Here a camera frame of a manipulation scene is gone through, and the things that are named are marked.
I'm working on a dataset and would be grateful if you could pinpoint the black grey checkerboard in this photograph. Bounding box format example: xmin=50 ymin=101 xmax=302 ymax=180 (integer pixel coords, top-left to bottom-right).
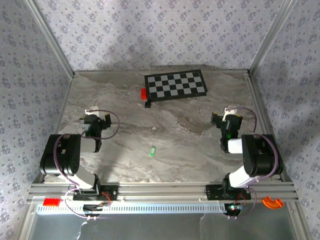
xmin=144 ymin=69 xmax=208 ymax=102

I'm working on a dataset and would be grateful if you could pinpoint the small circuit board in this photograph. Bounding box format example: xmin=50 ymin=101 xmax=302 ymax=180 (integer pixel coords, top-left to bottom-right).
xmin=225 ymin=203 xmax=245 ymax=213

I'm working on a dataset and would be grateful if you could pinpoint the flat red toy brick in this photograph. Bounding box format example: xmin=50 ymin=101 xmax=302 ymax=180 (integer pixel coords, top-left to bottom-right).
xmin=42 ymin=198 xmax=62 ymax=206

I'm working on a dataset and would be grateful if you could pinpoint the orange curved plastic part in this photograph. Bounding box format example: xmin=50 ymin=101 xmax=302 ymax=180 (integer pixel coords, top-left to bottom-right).
xmin=262 ymin=196 xmax=285 ymax=210

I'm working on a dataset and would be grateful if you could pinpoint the grey metal sheet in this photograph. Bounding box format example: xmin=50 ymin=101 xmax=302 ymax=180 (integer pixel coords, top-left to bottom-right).
xmin=24 ymin=212 xmax=307 ymax=240

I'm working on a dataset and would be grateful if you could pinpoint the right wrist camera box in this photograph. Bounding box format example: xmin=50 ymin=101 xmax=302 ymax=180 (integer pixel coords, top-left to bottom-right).
xmin=223 ymin=105 xmax=238 ymax=117

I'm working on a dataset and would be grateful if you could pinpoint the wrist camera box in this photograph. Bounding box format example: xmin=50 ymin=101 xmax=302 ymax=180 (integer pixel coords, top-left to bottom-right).
xmin=223 ymin=105 xmax=238 ymax=117
xmin=84 ymin=105 xmax=100 ymax=117

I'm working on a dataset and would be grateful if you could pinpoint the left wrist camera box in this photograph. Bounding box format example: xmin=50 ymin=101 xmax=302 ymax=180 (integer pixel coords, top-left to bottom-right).
xmin=84 ymin=105 xmax=100 ymax=117

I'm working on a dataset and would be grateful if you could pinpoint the aluminium table side rail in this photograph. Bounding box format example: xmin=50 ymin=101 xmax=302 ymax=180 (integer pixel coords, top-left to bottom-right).
xmin=246 ymin=70 xmax=293 ymax=182
xmin=32 ymin=74 xmax=75 ymax=186

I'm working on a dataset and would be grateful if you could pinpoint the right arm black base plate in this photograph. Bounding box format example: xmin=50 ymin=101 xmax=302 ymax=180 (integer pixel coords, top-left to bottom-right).
xmin=205 ymin=184 xmax=252 ymax=201

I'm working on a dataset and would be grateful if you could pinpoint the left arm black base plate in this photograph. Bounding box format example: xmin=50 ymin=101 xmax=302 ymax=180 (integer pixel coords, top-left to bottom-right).
xmin=72 ymin=185 xmax=119 ymax=202

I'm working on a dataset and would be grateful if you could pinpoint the black cable connector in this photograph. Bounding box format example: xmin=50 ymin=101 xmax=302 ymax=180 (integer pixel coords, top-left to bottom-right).
xmin=82 ymin=203 xmax=111 ymax=213

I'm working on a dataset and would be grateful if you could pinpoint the aluminium frame post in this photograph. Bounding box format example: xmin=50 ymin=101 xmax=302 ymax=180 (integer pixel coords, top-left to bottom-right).
xmin=248 ymin=0 xmax=295 ymax=76
xmin=24 ymin=0 xmax=76 ymax=77

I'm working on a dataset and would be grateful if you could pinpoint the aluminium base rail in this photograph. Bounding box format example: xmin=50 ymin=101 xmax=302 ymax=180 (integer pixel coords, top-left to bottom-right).
xmin=27 ymin=182 xmax=300 ymax=203

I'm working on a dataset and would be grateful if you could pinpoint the white slotted cable duct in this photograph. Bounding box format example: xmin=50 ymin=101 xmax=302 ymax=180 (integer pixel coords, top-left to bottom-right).
xmin=36 ymin=202 xmax=227 ymax=215

